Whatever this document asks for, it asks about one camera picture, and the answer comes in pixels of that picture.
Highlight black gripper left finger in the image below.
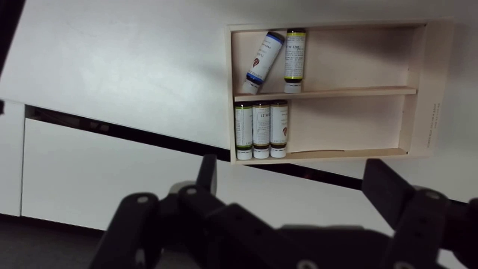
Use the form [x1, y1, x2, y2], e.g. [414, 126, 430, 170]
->
[88, 155, 236, 269]

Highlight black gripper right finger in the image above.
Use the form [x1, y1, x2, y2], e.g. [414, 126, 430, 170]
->
[362, 159, 478, 269]

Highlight blue-banded white bottle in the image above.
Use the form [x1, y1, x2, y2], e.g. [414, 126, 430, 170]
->
[241, 32, 285, 95]

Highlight green-banded white bottle left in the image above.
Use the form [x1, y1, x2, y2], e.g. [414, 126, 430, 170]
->
[235, 104, 253, 161]

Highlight green-banded white bottle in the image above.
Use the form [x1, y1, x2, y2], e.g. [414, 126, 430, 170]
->
[235, 104, 253, 161]
[270, 102, 288, 159]

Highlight white bottle middle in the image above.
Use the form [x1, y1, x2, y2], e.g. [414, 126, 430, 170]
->
[253, 104, 270, 161]

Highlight green-banded white bottle right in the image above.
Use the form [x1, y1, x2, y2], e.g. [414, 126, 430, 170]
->
[270, 102, 288, 159]

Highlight light wooden tray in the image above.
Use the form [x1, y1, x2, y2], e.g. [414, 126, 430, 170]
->
[229, 20, 454, 167]

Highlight yellow-banded white bottle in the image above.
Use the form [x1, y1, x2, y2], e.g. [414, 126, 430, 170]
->
[284, 29, 306, 93]

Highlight grey table cable flap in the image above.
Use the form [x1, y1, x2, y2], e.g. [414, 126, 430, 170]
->
[0, 101, 390, 234]

